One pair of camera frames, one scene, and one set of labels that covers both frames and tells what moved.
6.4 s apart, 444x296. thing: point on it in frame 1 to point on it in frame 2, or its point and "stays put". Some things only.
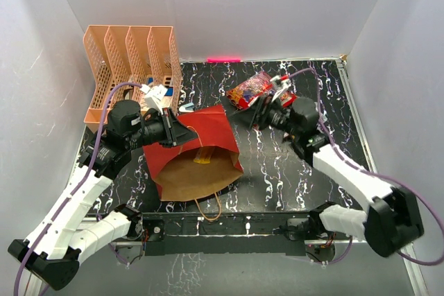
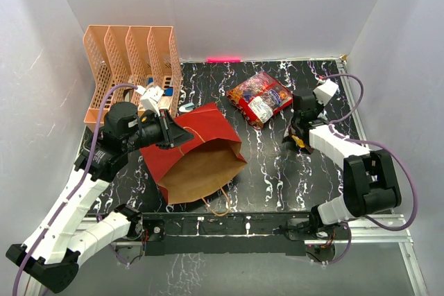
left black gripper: (175, 132) stays put
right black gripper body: (274, 115) to (294, 120)
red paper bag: (201, 166) stays put
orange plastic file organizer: (133, 63) stays put
